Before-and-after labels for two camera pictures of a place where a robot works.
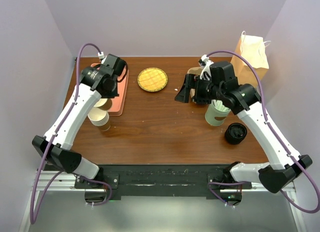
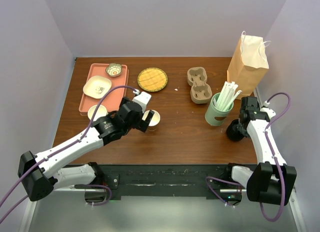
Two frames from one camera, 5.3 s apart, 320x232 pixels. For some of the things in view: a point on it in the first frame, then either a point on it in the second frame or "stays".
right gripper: [192, 81] to [246, 131]
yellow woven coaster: [152, 79] stays
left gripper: [111, 95] to [142, 125]
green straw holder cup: [212, 112] stays
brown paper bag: [252, 49] stays
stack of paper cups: [99, 117] stays
